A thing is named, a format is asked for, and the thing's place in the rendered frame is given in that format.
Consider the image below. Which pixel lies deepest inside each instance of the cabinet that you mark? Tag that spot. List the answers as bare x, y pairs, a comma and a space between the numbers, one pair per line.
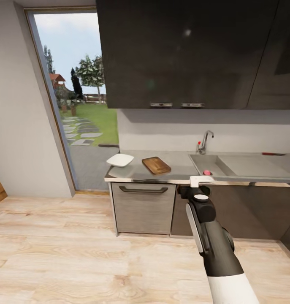
271, 88
182, 54

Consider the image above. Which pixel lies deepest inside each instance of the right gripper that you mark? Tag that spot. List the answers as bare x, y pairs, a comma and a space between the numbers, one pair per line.
185, 191

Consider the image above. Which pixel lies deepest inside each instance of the fixed window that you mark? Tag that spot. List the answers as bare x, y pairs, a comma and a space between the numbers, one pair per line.
67, 45

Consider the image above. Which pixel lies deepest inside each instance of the cutting board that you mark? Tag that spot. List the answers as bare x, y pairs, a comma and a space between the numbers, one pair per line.
156, 165

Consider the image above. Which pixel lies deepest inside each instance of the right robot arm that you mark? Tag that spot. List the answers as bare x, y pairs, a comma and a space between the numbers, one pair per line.
227, 280

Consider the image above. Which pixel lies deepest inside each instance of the drop in sink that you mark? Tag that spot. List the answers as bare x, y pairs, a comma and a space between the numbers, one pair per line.
236, 166

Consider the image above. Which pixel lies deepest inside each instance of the bowl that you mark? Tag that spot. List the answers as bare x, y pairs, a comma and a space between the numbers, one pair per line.
120, 160

